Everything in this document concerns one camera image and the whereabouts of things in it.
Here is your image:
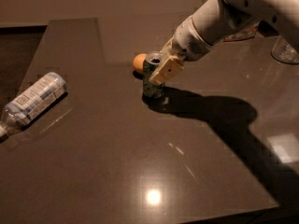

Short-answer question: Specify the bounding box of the orange fruit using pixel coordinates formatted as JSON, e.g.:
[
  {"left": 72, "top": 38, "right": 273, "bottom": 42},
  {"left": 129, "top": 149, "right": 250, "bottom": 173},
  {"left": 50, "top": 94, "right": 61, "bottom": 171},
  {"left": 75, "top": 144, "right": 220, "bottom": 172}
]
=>
[{"left": 133, "top": 53, "right": 146, "bottom": 75}]

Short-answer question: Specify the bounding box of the green soda can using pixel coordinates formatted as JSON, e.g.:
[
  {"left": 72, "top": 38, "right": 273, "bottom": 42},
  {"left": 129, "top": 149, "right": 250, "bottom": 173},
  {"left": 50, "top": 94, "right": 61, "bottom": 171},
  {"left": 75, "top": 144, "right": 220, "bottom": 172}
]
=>
[{"left": 143, "top": 51, "right": 164, "bottom": 99}]

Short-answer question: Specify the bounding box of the glass jar of nuts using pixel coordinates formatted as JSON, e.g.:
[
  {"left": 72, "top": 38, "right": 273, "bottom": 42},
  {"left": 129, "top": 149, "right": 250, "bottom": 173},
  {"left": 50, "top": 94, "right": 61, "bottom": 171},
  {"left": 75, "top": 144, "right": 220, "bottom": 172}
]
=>
[{"left": 271, "top": 35, "right": 299, "bottom": 64}]

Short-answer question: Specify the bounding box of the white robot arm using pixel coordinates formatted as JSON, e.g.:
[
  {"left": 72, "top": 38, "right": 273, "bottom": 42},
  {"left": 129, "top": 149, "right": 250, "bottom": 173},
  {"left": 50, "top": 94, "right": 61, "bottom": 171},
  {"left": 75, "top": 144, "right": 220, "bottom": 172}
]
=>
[{"left": 149, "top": 0, "right": 299, "bottom": 84}]

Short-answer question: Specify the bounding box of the clear plastic water bottle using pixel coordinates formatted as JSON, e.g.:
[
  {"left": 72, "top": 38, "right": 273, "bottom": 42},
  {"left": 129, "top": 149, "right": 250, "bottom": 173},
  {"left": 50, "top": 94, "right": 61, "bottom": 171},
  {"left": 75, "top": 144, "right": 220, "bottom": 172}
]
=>
[{"left": 0, "top": 72, "right": 67, "bottom": 138}]

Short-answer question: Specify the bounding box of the black lidded snack jar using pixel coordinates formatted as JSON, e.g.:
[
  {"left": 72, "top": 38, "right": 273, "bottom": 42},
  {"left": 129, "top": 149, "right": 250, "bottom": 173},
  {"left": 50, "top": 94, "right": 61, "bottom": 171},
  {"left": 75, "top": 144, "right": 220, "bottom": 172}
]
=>
[{"left": 223, "top": 22, "right": 259, "bottom": 42}]

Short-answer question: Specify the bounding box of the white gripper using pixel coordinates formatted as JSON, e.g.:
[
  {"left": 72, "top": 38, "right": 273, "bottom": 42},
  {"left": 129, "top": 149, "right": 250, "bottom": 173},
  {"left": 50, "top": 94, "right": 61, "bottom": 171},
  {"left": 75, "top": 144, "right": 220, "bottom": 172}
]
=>
[{"left": 149, "top": 16, "right": 212, "bottom": 85}]

